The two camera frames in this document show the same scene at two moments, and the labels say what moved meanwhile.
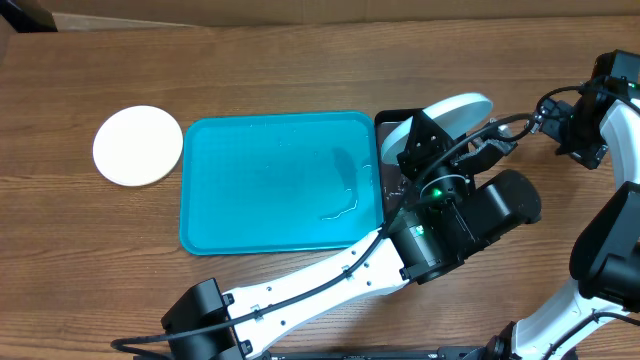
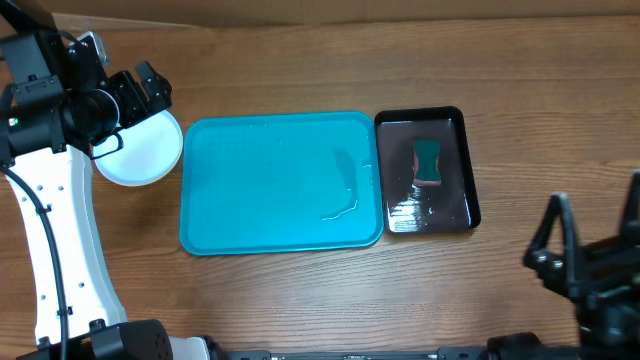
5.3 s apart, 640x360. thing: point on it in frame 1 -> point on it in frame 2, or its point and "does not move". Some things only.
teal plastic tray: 276,181 does not move
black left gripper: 418,154 -> 146,101
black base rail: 388,353 does not move
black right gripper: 553,126 -> 576,270
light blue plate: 455,115 -> 152,148
